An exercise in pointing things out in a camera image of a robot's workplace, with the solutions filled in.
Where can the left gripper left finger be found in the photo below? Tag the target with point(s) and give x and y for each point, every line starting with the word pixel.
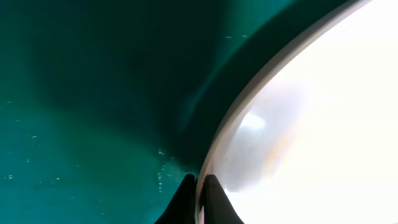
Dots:
pixel 181 208

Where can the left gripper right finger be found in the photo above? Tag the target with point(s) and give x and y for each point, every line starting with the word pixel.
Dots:
pixel 215 204

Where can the white plate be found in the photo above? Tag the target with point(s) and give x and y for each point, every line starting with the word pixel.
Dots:
pixel 313 137

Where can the teal plastic tray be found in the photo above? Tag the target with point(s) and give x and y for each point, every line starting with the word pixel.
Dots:
pixel 107 104

